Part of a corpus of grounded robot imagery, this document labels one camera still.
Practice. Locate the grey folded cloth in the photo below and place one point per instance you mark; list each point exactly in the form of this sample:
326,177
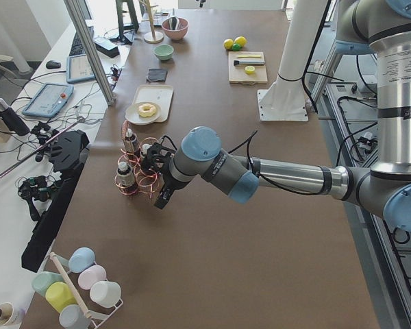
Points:
157,75

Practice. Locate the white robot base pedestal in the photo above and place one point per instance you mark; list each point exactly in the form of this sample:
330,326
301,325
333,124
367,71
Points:
285,100

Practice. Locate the black keyboard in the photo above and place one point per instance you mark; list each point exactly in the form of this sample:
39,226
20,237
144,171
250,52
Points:
77,47

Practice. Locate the copper wire bottle rack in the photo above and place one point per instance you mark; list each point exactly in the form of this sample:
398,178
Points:
148,181

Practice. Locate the green lime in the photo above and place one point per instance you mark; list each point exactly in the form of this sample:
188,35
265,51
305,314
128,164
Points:
236,47

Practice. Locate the wooden cutting board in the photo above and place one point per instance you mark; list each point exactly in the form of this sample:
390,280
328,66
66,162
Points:
237,75

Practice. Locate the black thermos bottle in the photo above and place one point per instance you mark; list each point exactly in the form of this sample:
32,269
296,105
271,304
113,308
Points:
12,120

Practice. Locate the pink bowl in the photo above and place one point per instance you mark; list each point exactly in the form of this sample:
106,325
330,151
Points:
179,32

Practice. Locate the yellow lemon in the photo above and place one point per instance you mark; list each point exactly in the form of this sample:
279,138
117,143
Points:
228,43
241,41

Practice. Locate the paper cup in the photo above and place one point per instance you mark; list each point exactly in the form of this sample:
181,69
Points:
10,315

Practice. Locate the white wire cup rack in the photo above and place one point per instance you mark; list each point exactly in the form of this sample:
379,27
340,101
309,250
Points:
98,317

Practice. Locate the white round plate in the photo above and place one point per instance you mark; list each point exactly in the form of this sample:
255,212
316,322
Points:
131,114

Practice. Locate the wooden rack handle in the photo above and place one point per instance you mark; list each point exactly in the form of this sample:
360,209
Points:
56,261

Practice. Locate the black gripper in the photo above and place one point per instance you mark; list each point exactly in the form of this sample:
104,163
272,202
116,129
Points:
168,186

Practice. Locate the grey cup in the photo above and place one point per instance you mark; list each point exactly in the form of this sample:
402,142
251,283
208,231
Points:
72,317

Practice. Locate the green bowl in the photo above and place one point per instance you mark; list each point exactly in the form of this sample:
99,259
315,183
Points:
163,52

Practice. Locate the half lemon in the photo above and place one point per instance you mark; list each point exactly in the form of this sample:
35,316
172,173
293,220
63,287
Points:
250,70

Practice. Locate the black small box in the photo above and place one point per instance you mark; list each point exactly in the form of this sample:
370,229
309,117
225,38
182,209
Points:
106,47

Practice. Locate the wooden mug tree stand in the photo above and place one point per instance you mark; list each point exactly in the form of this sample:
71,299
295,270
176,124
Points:
153,36

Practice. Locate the blue cup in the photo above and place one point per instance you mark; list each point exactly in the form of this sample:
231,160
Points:
81,259

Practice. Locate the white cup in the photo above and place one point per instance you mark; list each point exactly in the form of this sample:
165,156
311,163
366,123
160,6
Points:
105,293

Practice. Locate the black camera stand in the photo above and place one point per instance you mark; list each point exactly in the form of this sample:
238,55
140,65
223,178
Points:
48,202

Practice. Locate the aluminium frame post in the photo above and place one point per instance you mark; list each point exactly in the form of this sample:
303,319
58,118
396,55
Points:
77,17

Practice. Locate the cream rectangular tray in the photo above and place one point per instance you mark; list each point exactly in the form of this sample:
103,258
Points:
160,94

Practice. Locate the yellow plastic knife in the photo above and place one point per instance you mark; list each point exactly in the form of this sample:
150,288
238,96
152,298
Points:
248,55

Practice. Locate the black computer mouse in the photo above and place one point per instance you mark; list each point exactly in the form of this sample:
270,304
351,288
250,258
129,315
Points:
52,64

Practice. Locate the pink cup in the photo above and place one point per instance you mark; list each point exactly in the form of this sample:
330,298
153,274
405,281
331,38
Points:
90,276

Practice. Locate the yellow cup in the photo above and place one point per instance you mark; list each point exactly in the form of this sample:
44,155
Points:
59,296

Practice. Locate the green cup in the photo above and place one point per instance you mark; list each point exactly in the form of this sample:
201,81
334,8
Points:
44,280

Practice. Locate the tea bottle in rack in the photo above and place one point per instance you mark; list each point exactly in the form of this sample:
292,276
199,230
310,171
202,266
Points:
144,150
125,179

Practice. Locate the blue teach pendant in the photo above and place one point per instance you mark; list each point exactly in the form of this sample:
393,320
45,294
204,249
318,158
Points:
49,100
78,69

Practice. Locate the glazed donut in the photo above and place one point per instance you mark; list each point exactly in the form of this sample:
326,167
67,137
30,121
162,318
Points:
147,110

